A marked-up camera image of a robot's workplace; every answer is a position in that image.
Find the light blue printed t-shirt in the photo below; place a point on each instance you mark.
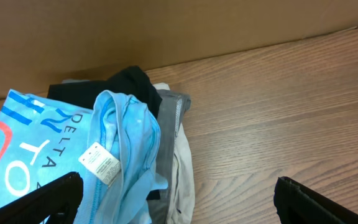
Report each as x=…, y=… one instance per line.
x=40, y=141

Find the folded black shirt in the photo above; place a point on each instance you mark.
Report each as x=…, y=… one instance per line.
x=125, y=107

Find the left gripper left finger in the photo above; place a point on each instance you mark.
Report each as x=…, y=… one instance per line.
x=56, y=202

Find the folded grey shirt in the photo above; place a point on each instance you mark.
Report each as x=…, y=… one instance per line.
x=104, y=200

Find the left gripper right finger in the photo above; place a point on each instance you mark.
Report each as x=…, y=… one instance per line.
x=297, y=204

